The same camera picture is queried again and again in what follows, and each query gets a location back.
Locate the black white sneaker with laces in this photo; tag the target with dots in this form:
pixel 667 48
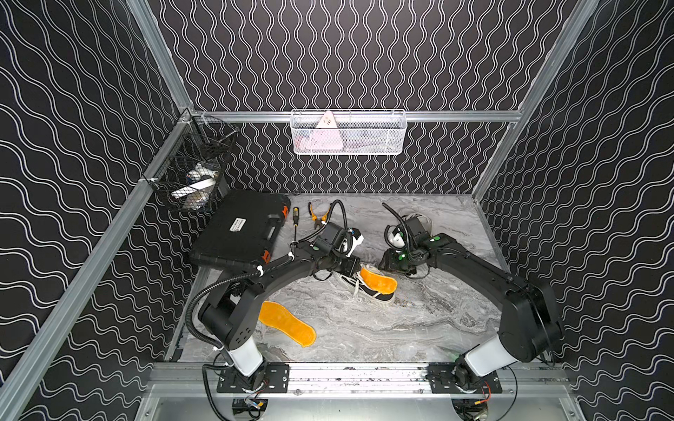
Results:
pixel 359 289

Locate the black wire corner basket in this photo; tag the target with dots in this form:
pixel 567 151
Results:
pixel 204 139

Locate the orange insole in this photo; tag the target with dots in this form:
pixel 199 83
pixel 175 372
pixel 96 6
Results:
pixel 376 281
pixel 276 316

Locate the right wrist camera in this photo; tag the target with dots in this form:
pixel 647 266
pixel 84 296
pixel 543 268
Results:
pixel 417 231

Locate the black yellow screwdriver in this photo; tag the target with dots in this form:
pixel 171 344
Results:
pixel 295 220

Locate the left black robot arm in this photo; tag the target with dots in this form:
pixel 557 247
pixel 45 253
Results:
pixel 233 324

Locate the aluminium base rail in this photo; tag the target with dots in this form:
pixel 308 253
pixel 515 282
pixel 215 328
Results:
pixel 362 380

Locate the white items in black basket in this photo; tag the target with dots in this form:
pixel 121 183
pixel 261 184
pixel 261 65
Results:
pixel 200 184

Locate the pink triangular item in basket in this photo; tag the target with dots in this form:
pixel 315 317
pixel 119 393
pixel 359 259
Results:
pixel 326 136

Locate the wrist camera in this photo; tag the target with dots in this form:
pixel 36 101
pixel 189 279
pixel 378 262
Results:
pixel 331 239
pixel 417 231

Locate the black plastic tool case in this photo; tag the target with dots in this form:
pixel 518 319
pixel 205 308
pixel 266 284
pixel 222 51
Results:
pixel 242 233

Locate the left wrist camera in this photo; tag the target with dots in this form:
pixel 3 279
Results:
pixel 331 239

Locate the white wire wall basket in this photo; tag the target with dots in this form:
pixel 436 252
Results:
pixel 365 132

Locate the yellow black pliers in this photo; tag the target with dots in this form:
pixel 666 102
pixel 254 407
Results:
pixel 319 219

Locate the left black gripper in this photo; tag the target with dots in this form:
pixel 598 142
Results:
pixel 347 263

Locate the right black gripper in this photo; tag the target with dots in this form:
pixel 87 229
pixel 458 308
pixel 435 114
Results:
pixel 387 262

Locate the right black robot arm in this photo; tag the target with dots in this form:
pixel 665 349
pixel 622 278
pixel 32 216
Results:
pixel 530 321

